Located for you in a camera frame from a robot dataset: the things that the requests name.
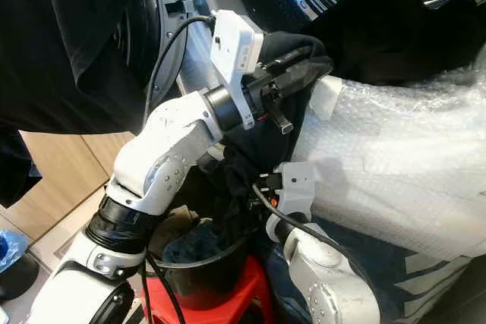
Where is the wooden cabinet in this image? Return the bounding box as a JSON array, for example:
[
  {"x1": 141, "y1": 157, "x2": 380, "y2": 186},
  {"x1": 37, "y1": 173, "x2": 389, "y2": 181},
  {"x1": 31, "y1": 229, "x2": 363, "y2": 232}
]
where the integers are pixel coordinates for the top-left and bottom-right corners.
[{"x1": 3, "y1": 130, "x2": 136, "y2": 231}]

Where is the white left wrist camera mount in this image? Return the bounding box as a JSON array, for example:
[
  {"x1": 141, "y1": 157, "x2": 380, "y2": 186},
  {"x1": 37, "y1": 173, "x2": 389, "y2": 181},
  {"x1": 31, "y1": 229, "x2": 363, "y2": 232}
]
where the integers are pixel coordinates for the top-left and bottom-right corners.
[{"x1": 210, "y1": 10, "x2": 266, "y2": 131}]

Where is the white bubble wrap cover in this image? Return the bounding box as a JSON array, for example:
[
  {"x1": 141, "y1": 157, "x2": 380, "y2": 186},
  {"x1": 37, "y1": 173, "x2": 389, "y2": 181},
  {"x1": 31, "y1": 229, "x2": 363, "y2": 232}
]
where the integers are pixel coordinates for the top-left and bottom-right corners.
[{"x1": 287, "y1": 64, "x2": 486, "y2": 261}]

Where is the black bucket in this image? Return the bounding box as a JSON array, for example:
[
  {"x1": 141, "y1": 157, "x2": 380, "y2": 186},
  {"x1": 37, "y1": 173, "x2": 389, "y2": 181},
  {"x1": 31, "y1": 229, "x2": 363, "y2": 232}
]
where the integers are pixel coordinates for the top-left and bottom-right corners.
[{"x1": 158, "y1": 216, "x2": 257, "y2": 311}]

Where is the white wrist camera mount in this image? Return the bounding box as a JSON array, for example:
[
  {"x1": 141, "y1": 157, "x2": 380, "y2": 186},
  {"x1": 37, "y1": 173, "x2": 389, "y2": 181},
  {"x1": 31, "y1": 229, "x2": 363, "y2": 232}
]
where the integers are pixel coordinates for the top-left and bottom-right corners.
[
  {"x1": 210, "y1": 10, "x2": 266, "y2": 131},
  {"x1": 272, "y1": 160, "x2": 320, "y2": 223}
]

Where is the dark blue crumpled cloth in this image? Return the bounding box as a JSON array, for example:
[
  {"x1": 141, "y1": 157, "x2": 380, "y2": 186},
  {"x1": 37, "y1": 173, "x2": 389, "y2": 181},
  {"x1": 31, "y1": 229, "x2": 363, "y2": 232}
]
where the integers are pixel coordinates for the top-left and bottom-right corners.
[{"x1": 163, "y1": 218, "x2": 232, "y2": 266}]

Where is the dark blue striped fabric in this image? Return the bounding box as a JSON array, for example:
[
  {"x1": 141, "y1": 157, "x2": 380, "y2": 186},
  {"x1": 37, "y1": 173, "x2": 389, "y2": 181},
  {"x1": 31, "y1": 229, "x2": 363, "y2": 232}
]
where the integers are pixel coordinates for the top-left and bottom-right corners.
[{"x1": 254, "y1": 214, "x2": 486, "y2": 324}]

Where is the grey floor mat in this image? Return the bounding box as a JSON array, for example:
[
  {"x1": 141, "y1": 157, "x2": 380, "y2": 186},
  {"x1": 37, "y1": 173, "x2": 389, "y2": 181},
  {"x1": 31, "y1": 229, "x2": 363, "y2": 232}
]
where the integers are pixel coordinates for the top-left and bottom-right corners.
[{"x1": 52, "y1": 229, "x2": 78, "y2": 261}]

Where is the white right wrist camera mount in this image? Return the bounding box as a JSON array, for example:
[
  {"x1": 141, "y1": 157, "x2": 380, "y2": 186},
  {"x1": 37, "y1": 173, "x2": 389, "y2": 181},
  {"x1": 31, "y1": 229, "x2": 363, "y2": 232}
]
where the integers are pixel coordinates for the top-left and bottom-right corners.
[{"x1": 272, "y1": 160, "x2": 320, "y2": 223}]

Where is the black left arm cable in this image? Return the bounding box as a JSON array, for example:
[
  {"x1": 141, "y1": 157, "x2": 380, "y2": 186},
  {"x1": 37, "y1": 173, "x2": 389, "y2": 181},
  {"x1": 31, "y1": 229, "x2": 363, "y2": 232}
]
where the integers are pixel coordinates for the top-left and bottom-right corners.
[{"x1": 143, "y1": 14, "x2": 218, "y2": 126}]

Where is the black round bin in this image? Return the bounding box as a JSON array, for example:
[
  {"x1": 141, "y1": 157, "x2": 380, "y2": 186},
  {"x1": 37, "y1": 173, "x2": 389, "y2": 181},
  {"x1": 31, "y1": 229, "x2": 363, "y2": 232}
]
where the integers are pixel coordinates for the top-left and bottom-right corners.
[{"x1": 0, "y1": 251, "x2": 40, "y2": 302}]

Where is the blue plastic bag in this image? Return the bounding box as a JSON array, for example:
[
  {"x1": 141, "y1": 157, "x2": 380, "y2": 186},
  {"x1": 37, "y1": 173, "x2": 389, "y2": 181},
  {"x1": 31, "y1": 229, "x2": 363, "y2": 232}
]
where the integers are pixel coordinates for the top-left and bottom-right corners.
[{"x1": 0, "y1": 229, "x2": 32, "y2": 268}]

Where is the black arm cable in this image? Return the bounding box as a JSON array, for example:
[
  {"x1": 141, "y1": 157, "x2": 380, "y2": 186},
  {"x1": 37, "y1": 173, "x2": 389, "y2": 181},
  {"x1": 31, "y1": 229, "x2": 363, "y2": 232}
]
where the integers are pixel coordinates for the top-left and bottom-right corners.
[
  {"x1": 143, "y1": 14, "x2": 218, "y2": 126},
  {"x1": 252, "y1": 184, "x2": 373, "y2": 279}
]

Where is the washing machine door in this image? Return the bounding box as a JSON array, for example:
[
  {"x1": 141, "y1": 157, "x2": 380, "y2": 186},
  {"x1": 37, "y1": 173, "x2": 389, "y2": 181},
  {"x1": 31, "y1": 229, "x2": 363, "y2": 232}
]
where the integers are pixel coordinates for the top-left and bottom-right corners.
[{"x1": 121, "y1": 0, "x2": 198, "y2": 106}]

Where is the red plastic stool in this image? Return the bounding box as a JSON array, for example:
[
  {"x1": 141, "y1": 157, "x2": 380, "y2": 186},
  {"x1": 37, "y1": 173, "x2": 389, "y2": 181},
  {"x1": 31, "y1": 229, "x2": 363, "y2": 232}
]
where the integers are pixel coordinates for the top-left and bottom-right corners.
[{"x1": 140, "y1": 252, "x2": 276, "y2": 324}]

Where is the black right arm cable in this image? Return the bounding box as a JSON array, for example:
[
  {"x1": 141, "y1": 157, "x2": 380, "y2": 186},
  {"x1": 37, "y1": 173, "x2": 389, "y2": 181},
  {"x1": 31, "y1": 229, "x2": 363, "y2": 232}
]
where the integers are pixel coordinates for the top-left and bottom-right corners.
[{"x1": 252, "y1": 184, "x2": 373, "y2": 279}]

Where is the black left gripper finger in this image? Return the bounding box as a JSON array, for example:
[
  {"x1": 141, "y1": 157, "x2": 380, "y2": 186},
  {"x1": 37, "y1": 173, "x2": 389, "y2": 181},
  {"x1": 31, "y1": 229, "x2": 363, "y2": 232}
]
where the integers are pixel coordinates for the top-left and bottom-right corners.
[
  {"x1": 276, "y1": 54, "x2": 336, "y2": 92},
  {"x1": 261, "y1": 35, "x2": 328, "y2": 71}
]

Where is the black hanging shirt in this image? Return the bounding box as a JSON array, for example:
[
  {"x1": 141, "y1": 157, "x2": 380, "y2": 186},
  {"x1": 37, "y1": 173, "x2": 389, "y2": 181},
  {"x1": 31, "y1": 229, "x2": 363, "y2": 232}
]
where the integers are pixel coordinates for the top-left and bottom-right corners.
[{"x1": 0, "y1": 0, "x2": 162, "y2": 209}]

